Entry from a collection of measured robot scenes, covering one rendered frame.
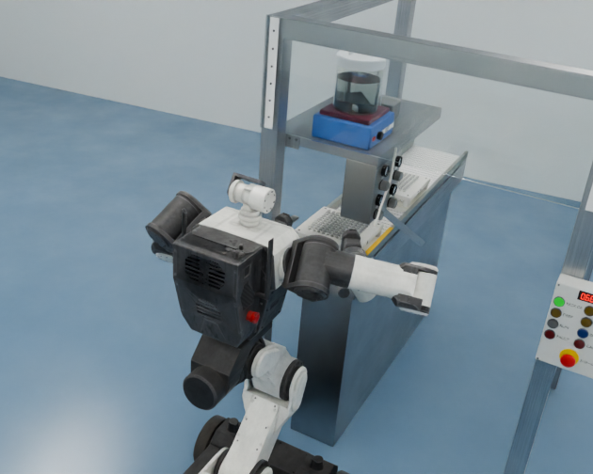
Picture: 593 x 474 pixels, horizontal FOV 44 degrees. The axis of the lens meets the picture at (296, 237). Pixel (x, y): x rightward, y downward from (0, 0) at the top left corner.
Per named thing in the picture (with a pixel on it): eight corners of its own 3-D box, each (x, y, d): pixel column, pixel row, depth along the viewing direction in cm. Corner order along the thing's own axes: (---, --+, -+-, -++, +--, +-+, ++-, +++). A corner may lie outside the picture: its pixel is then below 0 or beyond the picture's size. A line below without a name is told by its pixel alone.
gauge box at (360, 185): (369, 225, 230) (377, 166, 221) (339, 215, 234) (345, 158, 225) (394, 200, 248) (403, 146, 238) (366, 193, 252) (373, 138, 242)
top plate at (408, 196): (409, 202, 286) (410, 197, 285) (353, 186, 295) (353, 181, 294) (430, 182, 305) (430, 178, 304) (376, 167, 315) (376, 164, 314)
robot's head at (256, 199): (262, 225, 190) (264, 194, 186) (229, 213, 194) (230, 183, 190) (274, 215, 195) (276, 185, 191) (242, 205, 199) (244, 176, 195)
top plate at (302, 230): (323, 210, 273) (323, 205, 272) (383, 228, 264) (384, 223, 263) (292, 235, 254) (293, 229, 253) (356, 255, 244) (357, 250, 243)
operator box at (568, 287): (596, 380, 201) (623, 302, 188) (534, 359, 207) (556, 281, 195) (599, 369, 206) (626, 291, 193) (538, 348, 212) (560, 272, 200)
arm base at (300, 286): (337, 306, 186) (316, 287, 178) (295, 305, 193) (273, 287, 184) (348, 253, 192) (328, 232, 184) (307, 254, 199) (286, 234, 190)
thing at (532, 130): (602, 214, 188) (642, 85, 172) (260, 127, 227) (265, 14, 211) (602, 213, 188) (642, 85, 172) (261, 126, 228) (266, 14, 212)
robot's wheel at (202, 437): (237, 423, 290) (216, 471, 285) (227, 418, 292) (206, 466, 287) (219, 415, 273) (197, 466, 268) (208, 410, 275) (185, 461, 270)
